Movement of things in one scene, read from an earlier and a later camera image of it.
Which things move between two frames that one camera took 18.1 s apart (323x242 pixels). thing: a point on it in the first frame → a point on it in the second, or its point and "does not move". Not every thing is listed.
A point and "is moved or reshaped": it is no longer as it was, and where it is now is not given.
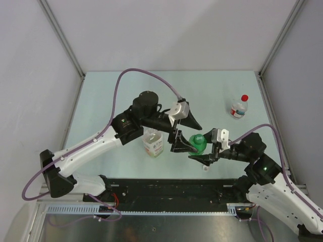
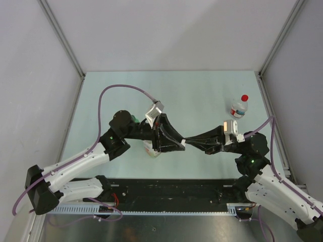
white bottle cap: [206, 168] is moved or reshaped
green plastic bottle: [198, 141] is moved or reshaped
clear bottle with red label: [238, 110] does not move
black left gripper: [180, 143] → [167, 128]
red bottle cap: [245, 98] does not move
